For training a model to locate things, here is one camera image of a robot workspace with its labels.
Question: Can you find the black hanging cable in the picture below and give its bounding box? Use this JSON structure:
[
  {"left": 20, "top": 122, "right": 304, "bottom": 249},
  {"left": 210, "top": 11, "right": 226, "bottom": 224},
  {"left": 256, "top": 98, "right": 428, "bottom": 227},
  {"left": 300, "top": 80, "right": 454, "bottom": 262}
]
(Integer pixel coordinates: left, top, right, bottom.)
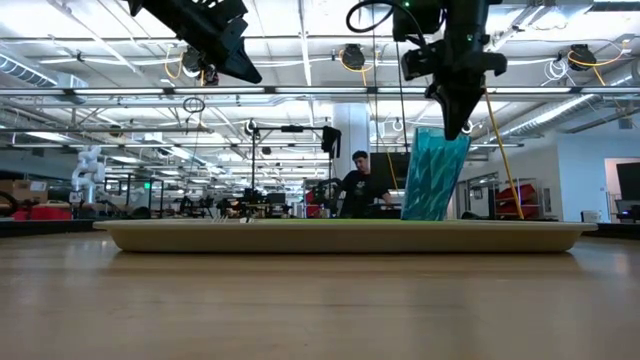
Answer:
[{"left": 396, "top": 40, "right": 410, "bottom": 151}]

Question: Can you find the brown cardboard box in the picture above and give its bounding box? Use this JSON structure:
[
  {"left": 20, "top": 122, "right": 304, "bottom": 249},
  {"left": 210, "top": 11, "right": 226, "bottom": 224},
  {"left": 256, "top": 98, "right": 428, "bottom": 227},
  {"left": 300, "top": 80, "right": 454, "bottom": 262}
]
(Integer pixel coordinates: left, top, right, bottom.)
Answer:
[{"left": 0, "top": 179, "right": 50, "bottom": 204}]

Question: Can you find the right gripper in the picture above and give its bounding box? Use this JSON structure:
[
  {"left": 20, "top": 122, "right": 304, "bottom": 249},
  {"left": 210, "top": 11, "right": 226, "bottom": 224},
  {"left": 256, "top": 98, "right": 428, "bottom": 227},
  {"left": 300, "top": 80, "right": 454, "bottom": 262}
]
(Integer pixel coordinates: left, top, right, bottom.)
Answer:
[{"left": 401, "top": 0, "right": 509, "bottom": 141}]

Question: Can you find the red storage bin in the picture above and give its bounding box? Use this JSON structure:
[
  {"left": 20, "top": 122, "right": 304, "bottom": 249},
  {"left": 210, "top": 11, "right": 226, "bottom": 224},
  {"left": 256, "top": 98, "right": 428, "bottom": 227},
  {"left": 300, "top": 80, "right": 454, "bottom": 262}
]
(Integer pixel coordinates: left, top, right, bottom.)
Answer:
[{"left": 13, "top": 201, "right": 75, "bottom": 222}]

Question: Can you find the person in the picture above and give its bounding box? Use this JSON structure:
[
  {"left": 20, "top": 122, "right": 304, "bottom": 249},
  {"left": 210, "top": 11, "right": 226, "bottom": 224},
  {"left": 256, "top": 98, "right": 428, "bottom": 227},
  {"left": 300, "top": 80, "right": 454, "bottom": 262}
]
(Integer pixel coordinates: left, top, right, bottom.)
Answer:
[{"left": 338, "top": 149, "right": 395, "bottom": 220}]

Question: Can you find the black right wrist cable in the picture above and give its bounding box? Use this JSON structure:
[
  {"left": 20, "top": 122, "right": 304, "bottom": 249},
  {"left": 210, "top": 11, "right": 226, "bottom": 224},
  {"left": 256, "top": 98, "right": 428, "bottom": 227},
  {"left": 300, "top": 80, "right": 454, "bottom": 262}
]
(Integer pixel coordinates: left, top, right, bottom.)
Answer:
[{"left": 345, "top": 0, "right": 401, "bottom": 35}]

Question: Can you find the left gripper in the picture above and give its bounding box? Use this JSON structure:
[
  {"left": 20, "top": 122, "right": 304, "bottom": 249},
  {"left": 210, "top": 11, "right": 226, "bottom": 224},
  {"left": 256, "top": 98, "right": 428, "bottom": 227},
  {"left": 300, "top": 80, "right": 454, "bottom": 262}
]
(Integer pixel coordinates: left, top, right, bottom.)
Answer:
[{"left": 124, "top": 0, "right": 264, "bottom": 85}]

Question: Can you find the silver ceiling air duct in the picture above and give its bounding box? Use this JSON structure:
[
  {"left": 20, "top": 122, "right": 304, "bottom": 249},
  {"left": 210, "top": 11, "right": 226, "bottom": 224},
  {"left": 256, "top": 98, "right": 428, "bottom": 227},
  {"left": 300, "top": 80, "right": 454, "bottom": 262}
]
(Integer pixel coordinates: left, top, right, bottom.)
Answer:
[
  {"left": 0, "top": 52, "right": 89, "bottom": 91},
  {"left": 499, "top": 94, "right": 640, "bottom": 142}
]

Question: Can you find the shelf with red bins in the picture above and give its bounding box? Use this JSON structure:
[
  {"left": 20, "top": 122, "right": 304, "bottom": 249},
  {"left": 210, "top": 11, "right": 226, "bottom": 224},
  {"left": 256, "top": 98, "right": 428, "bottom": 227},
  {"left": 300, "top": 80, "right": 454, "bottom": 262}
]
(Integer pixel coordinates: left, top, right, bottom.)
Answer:
[{"left": 494, "top": 182, "right": 542, "bottom": 220}]

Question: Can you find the black camera rig stand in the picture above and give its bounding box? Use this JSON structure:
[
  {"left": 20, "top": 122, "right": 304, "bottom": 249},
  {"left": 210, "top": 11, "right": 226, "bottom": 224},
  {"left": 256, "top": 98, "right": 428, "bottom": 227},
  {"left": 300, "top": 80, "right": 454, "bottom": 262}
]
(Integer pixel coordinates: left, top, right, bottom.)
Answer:
[{"left": 249, "top": 124, "right": 344, "bottom": 220}]

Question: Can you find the teal faceted plastic cup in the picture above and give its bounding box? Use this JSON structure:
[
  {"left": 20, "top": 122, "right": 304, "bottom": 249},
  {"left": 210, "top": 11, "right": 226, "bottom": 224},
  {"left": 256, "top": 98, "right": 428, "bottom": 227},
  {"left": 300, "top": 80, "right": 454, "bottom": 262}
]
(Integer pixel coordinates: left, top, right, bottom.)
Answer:
[{"left": 401, "top": 126, "right": 472, "bottom": 222}]

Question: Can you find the white building column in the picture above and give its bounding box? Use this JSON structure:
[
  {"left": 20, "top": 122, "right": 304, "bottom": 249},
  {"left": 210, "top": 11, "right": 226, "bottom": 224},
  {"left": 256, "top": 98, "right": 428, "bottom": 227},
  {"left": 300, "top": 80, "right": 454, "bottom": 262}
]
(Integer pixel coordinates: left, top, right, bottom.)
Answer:
[{"left": 332, "top": 103, "right": 372, "bottom": 220}]

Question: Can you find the long ceiling light bar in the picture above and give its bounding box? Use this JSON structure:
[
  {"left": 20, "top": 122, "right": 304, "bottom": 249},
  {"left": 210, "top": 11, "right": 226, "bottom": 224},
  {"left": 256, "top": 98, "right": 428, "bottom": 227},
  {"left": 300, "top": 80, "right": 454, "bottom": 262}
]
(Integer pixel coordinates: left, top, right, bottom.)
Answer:
[{"left": 0, "top": 85, "right": 640, "bottom": 97}]

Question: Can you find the yellow hanging cable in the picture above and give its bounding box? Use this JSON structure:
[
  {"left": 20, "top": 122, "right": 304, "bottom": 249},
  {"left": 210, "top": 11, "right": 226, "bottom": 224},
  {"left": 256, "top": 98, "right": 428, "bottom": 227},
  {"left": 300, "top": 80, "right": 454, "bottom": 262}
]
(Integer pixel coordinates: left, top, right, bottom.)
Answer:
[{"left": 482, "top": 88, "right": 525, "bottom": 220}]

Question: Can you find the beige plastic tray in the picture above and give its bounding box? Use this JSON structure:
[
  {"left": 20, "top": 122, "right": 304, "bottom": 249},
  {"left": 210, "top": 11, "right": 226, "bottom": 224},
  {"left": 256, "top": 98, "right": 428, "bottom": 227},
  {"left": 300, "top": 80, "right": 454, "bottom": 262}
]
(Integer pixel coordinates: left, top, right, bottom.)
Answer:
[{"left": 92, "top": 218, "right": 600, "bottom": 254}]

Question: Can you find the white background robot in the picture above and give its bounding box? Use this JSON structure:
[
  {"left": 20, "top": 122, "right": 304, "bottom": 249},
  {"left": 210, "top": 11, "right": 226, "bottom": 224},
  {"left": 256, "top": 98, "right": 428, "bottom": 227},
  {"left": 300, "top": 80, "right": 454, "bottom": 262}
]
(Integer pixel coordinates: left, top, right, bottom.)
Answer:
[{"left": 71, "top": 144, "right": 108, "bottom": 205}]

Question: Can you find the black wall monitor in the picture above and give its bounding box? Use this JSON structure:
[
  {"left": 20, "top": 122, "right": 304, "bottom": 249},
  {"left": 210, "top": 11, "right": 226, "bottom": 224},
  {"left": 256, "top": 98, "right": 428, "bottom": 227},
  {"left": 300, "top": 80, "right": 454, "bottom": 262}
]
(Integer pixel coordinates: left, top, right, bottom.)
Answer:
[{"left": 369, "top": 152, "right": 414, "bottom": 191}]

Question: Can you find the black aluminium table frame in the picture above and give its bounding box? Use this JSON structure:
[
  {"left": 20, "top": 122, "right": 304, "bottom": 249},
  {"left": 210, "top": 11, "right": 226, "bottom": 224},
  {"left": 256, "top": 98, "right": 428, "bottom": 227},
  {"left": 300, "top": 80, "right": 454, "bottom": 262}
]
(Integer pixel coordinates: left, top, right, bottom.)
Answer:
[{"left": 0, "top": 218, "right": 640, "bottom": 239}]

